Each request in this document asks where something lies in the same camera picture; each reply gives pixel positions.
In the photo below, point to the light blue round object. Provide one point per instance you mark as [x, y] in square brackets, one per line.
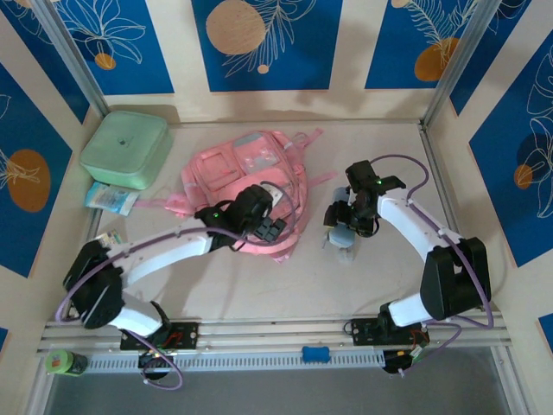
[341, 237]

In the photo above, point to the pink backpack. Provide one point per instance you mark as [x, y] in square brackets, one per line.
[259, 173]

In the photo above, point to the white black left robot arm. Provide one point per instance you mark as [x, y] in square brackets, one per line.
[173, 250]

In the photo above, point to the blue white tissue pack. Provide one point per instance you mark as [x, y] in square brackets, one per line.
[110, 199]

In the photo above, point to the mint green square case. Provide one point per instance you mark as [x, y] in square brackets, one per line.
[123, 149]

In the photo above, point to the white green printed packet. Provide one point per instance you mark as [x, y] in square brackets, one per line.
[110, 237]

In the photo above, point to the blue poster beige circle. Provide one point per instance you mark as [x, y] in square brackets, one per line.
[268, 65]

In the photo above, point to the blue poster white leaf outline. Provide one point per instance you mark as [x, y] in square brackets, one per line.
[510, 173]

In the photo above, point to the blue plastic clip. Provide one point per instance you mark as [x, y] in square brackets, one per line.
[316, 353]

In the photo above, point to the blue poster orange fruit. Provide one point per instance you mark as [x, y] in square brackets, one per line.
[397, 43]

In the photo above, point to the blue poster white flower outline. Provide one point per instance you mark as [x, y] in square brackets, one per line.
[129, 65]

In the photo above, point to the green tape roll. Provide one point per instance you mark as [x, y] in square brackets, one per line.
[58, 362]

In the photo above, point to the aluminium side rail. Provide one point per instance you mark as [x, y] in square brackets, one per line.
[449, 181]

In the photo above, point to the aluminium table rail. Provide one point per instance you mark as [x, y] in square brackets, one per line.
[281, 330]

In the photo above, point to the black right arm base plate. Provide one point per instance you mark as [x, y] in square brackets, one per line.
[363, 330]

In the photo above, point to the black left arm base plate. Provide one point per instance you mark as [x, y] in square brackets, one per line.
[186, 335]

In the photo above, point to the aluminium frame post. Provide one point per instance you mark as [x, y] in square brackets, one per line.
[73, 60]
[458, 60]

